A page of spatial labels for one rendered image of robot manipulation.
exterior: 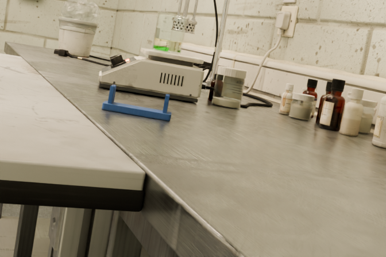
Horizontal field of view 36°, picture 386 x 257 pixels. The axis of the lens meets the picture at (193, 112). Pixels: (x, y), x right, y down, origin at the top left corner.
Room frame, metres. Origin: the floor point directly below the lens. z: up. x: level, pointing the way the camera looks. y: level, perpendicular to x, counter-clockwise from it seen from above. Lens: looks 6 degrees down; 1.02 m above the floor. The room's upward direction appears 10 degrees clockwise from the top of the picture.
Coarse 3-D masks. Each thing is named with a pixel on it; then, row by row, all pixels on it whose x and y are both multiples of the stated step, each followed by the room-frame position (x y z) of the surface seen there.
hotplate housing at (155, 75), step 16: (128, 64) 1.16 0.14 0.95; (144, 64) 1.16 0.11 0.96; (160, 64) 1.16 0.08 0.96; (176, 64) 1.18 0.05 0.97; (192, 64) 1.20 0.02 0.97; (112, 80) 1.15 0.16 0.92; (128, 80) 1.16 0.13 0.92; (144, 80) 1.16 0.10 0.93; (160, 80) 1.17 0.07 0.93; (176, 80) 1.17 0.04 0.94; (192, 80) 1.18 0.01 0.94; (160, 96) 1.17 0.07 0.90; (176, 96) 1.18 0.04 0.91; (192, 96) 1.18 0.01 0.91
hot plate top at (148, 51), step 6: (144, 48) 1.26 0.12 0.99; (150, 54) 1.17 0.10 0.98; (156, 54) 1.17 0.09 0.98; (162, 54) 1.17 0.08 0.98; (168, 54) 1.17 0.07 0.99; (174, 54) 1.18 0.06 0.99; (180, 54) 1.27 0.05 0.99; (180, 60) 1.18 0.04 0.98; (186, 60) 1.18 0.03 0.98; (192, 60) 1.18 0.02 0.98; (198, 60) 1.18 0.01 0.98
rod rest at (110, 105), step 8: (112, 88) 0.86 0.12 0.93; (112, 96) 0.86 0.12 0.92; (168, 96) 0.86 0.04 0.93; (104, 104) 0.86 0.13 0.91; (112, 104) 0.86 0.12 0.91; (120, 104) 0.87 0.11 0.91; (128, 104) 0.89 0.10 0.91; (120, 112) 0.86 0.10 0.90; (128, 112) 0.86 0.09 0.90; (136, 112) 0.86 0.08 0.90; (144, 112) 0.86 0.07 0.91; (152, 112) 0.86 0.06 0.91; (160, 112) 0.86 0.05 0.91; (168, 112) 0.88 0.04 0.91; (168, 120) 0.86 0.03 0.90
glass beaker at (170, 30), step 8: (160, 16) 1.22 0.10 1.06; (168, 16) 1.21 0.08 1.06; (176, 16) 1.22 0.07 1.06; (184, 16) 1.23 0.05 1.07; (160, 24) 1.22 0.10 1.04; (168, 24) 1.21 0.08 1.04; (176, 24) 1.22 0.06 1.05; (184, 24) 1.23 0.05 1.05; (160, 32) 1.22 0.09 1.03; (168, 32) 1.21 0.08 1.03; (176, 32) 1.22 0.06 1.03; (184, 32) 1.24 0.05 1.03; (160, 40) 1.22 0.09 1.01; (168, 40) 1.21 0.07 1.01; (176, 40) 1.22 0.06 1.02; (152, 48) 1.23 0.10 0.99; (160, 48) 1.22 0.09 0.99; (168, 48) 1.21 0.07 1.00; (176, 48) 1.22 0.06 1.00
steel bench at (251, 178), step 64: (64, 64) 1.61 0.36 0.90; (128, 128) 0.73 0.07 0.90; (192, 128) 0.83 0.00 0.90; (256, 128) 0.95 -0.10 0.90; (320, 128) 1.13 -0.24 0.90; (192, 192) 0.47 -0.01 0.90; (256, 192) 0.51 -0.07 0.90; (320, 192) 0.55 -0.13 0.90; (384, 192) 0.61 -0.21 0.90; (0, 256) 1.87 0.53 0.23; (128, 256) 0.70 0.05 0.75; (192, 256) 0.40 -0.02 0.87; (256, 256) 0.34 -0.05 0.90; (320, 256) 0.36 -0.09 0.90; (384, 256) 0.39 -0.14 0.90
